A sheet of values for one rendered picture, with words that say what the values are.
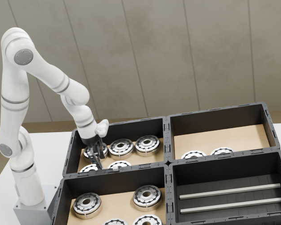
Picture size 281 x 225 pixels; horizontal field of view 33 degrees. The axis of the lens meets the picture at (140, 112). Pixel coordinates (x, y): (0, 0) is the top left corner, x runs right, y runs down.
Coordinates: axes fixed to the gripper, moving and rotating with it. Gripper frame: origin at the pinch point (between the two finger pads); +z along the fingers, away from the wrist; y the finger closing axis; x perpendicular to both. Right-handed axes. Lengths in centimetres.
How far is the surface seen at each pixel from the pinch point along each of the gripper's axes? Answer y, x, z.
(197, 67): -148, 29, 48
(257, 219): 39, 57, -1
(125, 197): 16.7, 11.0, 5.2
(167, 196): 28.0, 29.4, -3.5
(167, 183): 21.9, 29.1, -3.6
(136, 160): -3.2, 13.2, 5.2
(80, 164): -3.5, -10.3, 3.7
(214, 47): -147, 44, 34
